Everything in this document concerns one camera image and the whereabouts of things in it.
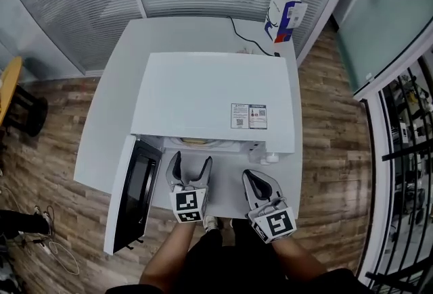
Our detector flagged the white paper bag blue print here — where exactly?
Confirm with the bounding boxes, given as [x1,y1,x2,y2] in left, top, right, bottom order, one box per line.
[264,0,309,45]

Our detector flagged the white cable on floor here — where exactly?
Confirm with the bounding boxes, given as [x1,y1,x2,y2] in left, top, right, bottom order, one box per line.
[32,204,81,276]

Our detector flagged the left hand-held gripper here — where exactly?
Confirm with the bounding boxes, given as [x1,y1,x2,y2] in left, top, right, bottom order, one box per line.
[165,151,214,224]

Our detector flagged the black metal railing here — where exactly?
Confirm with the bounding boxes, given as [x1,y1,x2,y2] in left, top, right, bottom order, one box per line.
[357,47,433,294]

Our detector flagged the black power cable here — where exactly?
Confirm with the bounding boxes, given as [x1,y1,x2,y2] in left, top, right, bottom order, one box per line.
[227,16,282,58]

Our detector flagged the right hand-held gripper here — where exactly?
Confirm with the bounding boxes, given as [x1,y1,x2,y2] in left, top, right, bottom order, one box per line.
[242,169,298,245]

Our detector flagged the person's right forearm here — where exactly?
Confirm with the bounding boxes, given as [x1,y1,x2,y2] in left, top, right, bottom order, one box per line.
[270,235,327,284]

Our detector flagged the person's black shorts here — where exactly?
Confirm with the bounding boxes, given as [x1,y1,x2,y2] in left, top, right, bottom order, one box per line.
[110,218,371,294]

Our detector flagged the yellow round stool black legs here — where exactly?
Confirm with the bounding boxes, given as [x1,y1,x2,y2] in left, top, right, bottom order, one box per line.
[0,56,49,138]

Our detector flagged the white microwave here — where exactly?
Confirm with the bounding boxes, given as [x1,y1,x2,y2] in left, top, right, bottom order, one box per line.
[103,51,297,255]

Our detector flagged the frosted glass door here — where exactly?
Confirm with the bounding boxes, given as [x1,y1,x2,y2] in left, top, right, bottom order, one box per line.
[336,0,433,95]

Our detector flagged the label sticker on microwave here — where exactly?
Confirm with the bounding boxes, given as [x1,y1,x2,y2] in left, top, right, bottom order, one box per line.
[230,103,268,130]

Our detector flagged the person's left forearm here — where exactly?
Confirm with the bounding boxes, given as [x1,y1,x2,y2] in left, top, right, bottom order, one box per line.
[139,220,198,287]

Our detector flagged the person's white shoe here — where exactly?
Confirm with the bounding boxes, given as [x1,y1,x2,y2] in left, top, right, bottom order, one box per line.
[202,215,220,232]

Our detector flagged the glass microwave turntable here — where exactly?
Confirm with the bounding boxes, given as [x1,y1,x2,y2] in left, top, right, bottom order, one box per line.
[170,137,240,153]

